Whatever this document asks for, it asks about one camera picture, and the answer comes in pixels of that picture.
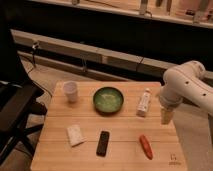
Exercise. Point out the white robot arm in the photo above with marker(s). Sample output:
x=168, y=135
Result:
x=184, y=81

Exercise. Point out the beige cylindrical end effector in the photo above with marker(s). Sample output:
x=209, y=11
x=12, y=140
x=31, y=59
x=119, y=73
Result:
x=166, y=115

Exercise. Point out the white paper cup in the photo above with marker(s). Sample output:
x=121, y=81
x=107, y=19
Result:
x=70, y=90

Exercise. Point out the black office chair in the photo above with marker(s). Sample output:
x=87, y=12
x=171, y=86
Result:
x=18, y=96

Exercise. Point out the green bowl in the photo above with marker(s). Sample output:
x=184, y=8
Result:
x=108, y=100

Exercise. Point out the white tube with cap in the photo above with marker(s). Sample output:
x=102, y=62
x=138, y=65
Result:
x=143, y=105

